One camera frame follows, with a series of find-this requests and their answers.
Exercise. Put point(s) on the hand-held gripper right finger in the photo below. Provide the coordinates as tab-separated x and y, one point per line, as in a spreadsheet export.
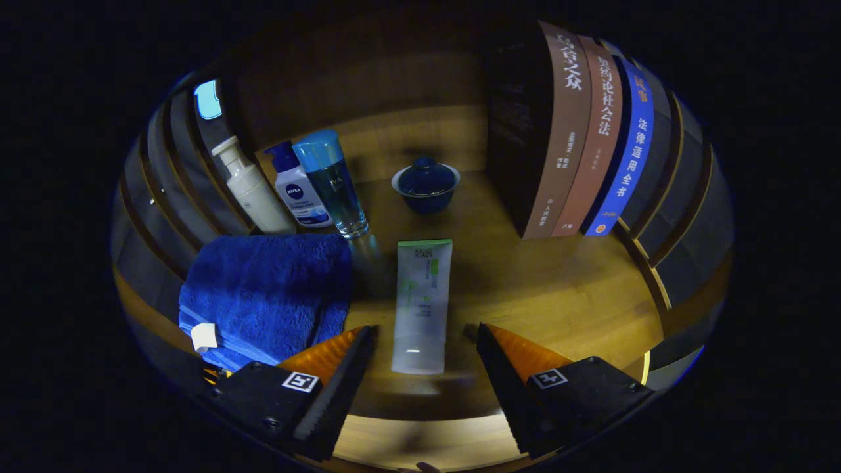
509	394

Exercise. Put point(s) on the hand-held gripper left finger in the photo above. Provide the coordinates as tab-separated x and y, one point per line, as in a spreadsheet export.
341	401

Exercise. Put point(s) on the white green tube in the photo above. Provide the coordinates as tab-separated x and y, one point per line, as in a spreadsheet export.
420	309

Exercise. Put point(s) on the wooden countertop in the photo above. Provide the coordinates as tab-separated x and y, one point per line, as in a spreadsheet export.
525	289

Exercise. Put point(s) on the wooden cabinet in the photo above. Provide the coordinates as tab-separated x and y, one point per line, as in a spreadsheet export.
407	79

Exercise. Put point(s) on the blue folded towel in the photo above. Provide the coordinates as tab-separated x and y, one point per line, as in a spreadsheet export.
263	289

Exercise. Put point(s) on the white lotion bottle blue cap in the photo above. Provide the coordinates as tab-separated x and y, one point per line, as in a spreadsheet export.
299	194

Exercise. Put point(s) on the teal glass bottle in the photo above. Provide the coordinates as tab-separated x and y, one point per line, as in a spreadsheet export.
335	184

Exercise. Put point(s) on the white pump bottle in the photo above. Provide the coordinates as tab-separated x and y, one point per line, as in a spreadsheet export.
256	197

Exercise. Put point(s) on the blue lidded tea bowl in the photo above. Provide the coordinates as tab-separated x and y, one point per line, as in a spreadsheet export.
426	187

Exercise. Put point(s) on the dark brown book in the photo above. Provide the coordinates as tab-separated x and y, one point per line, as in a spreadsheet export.
558	144

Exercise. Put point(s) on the reddish brown book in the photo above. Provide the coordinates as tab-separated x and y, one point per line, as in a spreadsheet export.
594	151

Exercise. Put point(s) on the blue book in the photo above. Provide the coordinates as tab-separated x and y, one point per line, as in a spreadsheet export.
627	157

